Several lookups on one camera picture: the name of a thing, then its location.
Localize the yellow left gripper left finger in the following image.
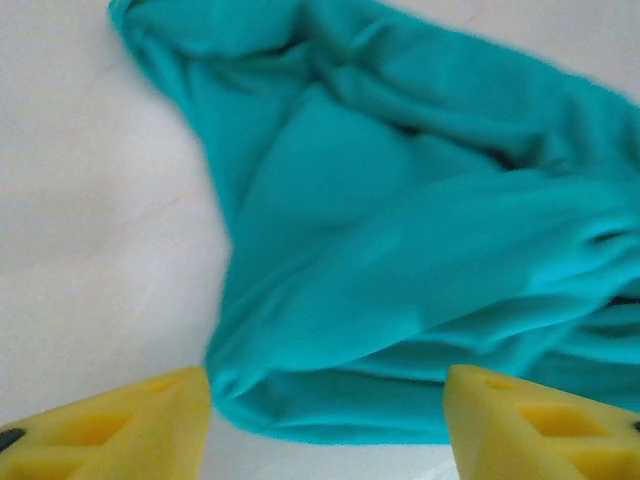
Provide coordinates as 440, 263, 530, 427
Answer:
0, 365, 211, 480

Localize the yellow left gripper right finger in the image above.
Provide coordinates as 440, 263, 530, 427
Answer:
443, 363, 640, 480

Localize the teal t-shirt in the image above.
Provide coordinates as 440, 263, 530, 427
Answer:
107, 0, 640, 447

